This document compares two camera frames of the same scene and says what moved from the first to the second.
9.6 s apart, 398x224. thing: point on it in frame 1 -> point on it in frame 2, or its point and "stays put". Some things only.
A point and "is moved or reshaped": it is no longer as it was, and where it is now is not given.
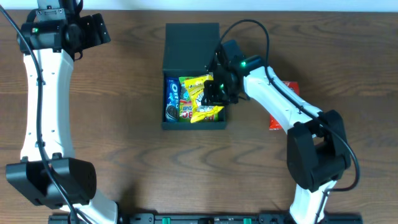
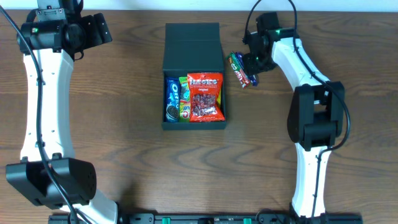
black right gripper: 212,90 -> 252,66
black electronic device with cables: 169,218 stays put
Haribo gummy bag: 186,110 stays put
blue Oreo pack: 172,101 stays put
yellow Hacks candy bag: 196,85 is moved or reshaped
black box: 189,48 stays put
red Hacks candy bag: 273,122 -> 204,89
